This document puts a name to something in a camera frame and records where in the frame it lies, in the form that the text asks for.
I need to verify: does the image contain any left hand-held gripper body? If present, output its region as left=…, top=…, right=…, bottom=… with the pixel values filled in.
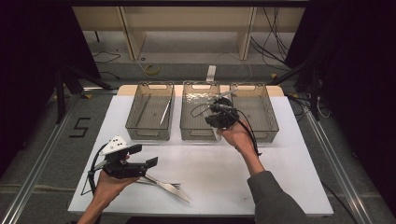
left=99, top=135, right=150, bottom=180

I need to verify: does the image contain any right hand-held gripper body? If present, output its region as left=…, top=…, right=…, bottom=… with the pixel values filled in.
left=204, top=105, right=241, bottom=130

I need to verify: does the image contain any smoky clear plastic bin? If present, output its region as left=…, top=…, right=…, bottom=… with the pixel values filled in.
left=229, top=81, right=280, bottom=144
left=179, top=79, right=222, bottom=142
left=124, top=81, right=176, bottom=142

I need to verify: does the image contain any metal chopstick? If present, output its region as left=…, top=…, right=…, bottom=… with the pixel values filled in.
left=159, top=99, right=172, bottom=126

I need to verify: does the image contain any person's left hand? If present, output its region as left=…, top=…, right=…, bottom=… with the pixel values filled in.
left=92, top=170, right=141, bottom=203

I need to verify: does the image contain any person's right hand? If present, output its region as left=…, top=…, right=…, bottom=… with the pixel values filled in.
left=217, top=119, right=260, bottom=157

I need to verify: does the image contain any white power strip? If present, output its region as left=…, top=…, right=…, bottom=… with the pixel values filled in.
left=205, top=64, right=218, bottom=82

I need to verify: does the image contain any yellow tape roll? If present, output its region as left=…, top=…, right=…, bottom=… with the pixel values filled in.
left=144, top=63, right=162, bottom=77

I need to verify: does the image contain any black metal stand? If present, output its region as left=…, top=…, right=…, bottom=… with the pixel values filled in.
left=267, top=55, right=321, bottom=122
left=54, top=66, right=113, bottom=125

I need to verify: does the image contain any black curtain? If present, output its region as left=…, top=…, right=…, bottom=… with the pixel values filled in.
left=0, top=6, right=101, bottom=175
left=286, top=6, right=396, bottom=216

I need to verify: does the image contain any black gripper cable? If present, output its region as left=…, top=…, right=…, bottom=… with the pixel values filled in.
left=80, top=144, right=108, bottom=197
left=190, top=102, right=263, bottom=157

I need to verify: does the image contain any white floor cable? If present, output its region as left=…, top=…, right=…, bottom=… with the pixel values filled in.
left=214, top=50, right=253, bottom=85

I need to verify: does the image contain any bundle of black cables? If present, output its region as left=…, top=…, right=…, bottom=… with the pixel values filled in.
left=250, top=7, right=297, bottom=68

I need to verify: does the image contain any metal floor rail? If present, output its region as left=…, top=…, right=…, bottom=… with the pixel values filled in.
left=304, top=108, right=365, bottom=224
left=0, top=92, right=82, bottom=224

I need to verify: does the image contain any thin black floor cable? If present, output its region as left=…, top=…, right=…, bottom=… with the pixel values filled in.
left=92, top=50, right=121, bottom=64

